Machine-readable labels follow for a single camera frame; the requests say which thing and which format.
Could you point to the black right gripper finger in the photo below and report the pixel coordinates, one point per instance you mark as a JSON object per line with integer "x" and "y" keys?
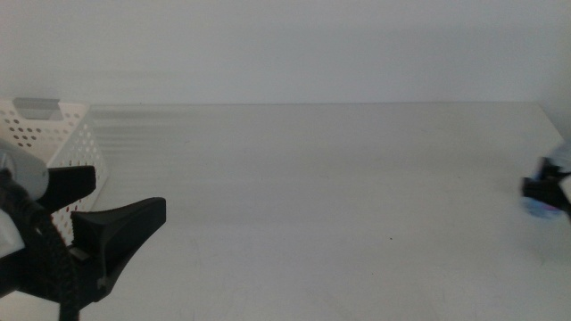
{"x": 546, "y": 191}
{"x": 549, "y": 169}

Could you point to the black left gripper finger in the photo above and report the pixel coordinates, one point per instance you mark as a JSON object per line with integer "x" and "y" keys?
{"x": 71, "y": 185}
{"x": 120, "y": 227}

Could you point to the blue-capped water bottle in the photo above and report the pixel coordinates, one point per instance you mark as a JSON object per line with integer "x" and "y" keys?
{"x": 542, "y": 212}

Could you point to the white perforated plastic basket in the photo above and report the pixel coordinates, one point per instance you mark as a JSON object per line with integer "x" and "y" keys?
{"x": 80, "y": 147}

